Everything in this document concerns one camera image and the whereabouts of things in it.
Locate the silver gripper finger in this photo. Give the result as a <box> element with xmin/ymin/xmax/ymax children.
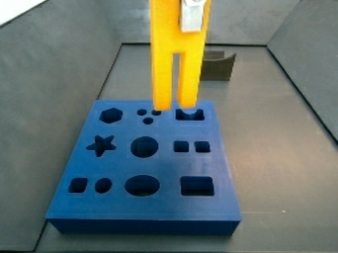
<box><xmin>178</xmin><ymin>0</ymin><xmax>205</xmax><ymax>33</ymax></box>

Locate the yellow double-square peg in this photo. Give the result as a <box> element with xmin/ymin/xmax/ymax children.
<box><xmin>149</xmin><ymin>0</ymin><xmax>210</xmax><ymax>111</ymax></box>

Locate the blue shape-sorting board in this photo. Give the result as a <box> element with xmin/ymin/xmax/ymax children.
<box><xmin>46</xmin><ymin>100</ymin><xmax>241</xmax><ymax>235</ymax></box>

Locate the black curved stand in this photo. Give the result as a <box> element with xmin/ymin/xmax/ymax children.
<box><xmin>198</xmin><ymin>50</ymin><xmax>236</xmax><ymax>81</ymax></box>

